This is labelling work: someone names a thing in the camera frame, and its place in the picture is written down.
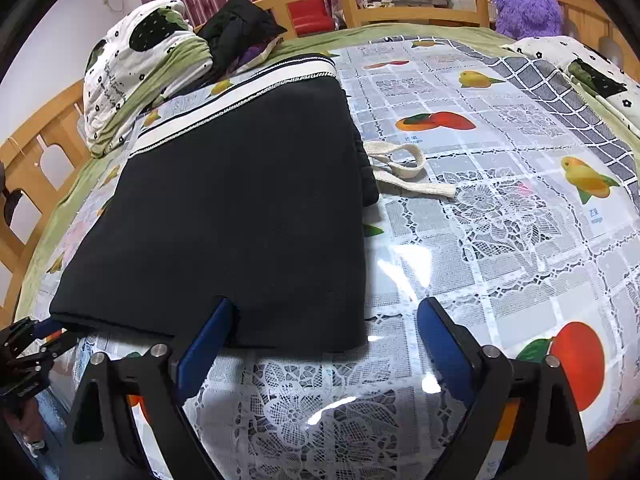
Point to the purple cloth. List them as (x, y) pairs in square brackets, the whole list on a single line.
[(255, 55)]

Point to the black pants with white waistband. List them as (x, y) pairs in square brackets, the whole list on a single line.
[(225, 200)]

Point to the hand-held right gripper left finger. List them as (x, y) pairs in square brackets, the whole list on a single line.
[(210, 340)]

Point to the person's left hand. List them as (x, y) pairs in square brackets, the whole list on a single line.
[(32, 425)]

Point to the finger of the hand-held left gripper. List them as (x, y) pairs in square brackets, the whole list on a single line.
[(42, 327), (57, 346)]

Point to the white spotted pillow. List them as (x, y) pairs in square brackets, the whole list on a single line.
[(550, 52)]

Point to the green bed sheet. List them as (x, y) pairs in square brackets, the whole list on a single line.
[(400, 30)]

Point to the black jacket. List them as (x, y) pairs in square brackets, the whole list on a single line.
[(235, 25)]

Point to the wooden bed frame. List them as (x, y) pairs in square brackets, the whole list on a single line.
[(30, 160)]

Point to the purple plush toy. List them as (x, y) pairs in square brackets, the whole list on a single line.
[(527, 7)]

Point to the white spotted folded quilt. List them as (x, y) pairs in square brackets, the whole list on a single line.
[(125, 70)]

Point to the fruit print lace tablecloth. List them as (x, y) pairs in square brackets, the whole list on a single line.
[(500, 240)]

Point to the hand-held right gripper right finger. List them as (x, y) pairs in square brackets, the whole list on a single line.
[(442, 345)]

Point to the red chair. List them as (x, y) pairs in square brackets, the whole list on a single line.
[(310, 10)]

